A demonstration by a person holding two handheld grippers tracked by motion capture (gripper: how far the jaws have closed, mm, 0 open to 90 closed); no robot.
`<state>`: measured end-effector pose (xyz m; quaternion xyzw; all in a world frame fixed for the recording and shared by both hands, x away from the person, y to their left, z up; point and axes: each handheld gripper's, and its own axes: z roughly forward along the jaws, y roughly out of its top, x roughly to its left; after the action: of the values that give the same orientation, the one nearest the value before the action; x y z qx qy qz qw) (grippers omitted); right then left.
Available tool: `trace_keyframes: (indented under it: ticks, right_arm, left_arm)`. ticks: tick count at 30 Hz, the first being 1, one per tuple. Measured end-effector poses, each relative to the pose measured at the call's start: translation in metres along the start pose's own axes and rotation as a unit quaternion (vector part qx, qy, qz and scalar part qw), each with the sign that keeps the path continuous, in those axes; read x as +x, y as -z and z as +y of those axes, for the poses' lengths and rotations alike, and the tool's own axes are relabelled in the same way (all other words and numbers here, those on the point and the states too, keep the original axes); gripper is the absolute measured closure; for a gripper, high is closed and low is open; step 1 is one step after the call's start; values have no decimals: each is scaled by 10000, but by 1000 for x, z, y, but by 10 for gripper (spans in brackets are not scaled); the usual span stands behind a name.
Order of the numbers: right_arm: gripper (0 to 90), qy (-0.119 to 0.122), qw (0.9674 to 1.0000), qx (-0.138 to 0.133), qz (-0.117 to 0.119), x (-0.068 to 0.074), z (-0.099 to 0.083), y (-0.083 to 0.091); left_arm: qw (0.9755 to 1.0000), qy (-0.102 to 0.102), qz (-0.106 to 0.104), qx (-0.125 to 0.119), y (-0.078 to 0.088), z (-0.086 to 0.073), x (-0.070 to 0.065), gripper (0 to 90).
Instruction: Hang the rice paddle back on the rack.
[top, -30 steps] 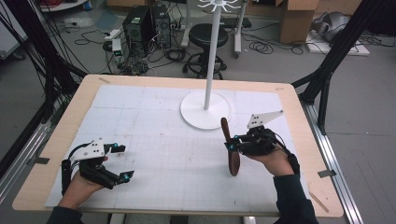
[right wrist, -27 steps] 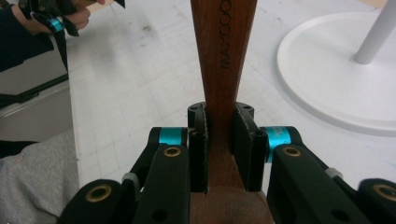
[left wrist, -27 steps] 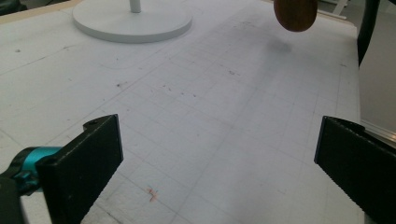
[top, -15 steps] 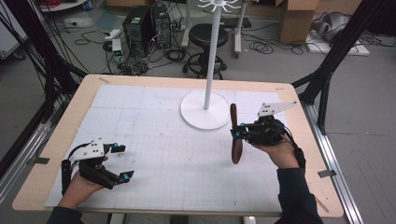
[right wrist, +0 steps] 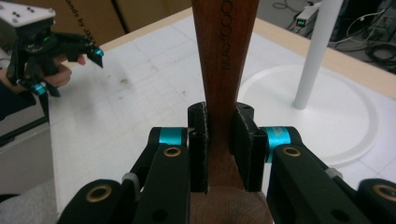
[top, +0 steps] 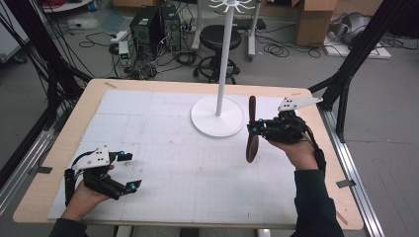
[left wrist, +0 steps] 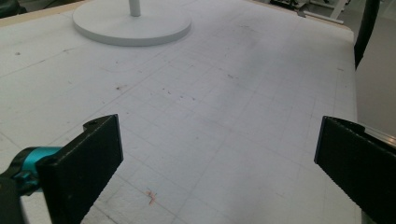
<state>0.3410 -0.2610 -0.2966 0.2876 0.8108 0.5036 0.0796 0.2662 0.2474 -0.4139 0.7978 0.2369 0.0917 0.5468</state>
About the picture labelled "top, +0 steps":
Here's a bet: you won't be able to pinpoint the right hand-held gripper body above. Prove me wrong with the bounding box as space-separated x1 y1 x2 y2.
261 96 324 145

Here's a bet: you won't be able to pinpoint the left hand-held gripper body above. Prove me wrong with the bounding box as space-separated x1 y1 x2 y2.
71 146 132 201

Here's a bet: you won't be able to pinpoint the brown wooden spoon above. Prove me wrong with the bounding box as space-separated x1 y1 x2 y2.
245 95 261 164

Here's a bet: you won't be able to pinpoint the person's left hand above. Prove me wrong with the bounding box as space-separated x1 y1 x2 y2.
60 164 116 222

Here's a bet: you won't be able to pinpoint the person's right hand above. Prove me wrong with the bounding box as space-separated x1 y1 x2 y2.
268 132 320 171

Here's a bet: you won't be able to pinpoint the white hook stand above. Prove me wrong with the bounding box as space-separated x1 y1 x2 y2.
190 0 256 138

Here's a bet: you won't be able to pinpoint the white grid paper mat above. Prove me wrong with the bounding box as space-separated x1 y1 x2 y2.
47 89 299 225

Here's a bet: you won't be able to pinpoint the black round stool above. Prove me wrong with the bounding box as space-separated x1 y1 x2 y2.
192 24 243 85

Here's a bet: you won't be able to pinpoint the white device with green light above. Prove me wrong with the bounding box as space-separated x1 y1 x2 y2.
118 40 130 67

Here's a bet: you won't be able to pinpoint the large open cardboard box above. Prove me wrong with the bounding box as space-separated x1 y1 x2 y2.
294 0 339 47

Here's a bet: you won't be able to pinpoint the white power strip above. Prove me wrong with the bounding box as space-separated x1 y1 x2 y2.
110 29 132 43

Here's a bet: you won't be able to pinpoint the white flat board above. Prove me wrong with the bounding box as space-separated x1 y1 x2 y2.
322 33 393 60

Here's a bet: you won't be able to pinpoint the grey rounded appliance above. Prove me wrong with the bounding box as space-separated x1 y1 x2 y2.
329 12 372 45

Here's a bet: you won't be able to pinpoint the wide black computer tower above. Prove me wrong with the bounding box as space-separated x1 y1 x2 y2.
128 5 163 55

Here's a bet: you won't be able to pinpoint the narrow black computer tower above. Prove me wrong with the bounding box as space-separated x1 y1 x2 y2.
159 4 183 52

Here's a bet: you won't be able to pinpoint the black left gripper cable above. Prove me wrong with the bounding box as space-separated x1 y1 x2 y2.
63 149 97 207

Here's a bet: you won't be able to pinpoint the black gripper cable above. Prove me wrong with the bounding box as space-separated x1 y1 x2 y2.
63 149 97 207
304 129 327 172

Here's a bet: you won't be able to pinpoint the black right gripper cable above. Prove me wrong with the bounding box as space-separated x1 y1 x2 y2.
304 129 327 172

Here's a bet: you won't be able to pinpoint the coiled black floor cable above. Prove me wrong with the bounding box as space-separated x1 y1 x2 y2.
263 42 291 58

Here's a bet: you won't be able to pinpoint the aluminium rail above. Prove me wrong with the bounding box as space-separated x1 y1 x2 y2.
0 108 63 215
317 107 386 237

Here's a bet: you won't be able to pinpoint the tangled floor cables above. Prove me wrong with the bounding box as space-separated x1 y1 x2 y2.
108 48 199 80

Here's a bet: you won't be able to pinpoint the black metal frame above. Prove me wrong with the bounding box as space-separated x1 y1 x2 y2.
307 0 409 144
0 0 95 189

